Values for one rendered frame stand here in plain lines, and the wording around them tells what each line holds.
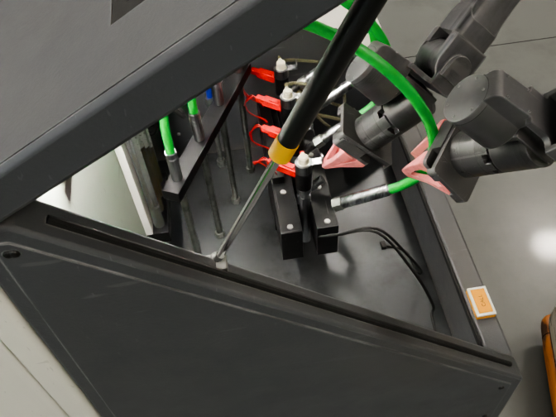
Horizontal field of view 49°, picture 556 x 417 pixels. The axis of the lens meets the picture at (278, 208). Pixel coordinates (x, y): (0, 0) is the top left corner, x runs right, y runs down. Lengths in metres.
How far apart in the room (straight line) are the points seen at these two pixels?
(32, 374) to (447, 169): 0.52
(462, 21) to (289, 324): 0.46
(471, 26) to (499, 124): 0.24
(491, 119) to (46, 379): 0.54
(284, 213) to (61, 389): 0.49
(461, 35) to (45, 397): 0.68
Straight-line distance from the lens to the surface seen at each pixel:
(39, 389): 0.76
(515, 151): 0.70
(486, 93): 0.65
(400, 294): 1.15
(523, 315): 2.17
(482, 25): 0.88
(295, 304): 0.65
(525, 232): 2.36
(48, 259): 0.54
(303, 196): 1.03
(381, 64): 0.72
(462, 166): 0.75
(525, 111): 0.66
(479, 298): 1.01
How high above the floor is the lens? 1.81
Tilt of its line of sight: 51 degrees down
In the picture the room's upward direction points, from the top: 5 degrees counter-clockwise
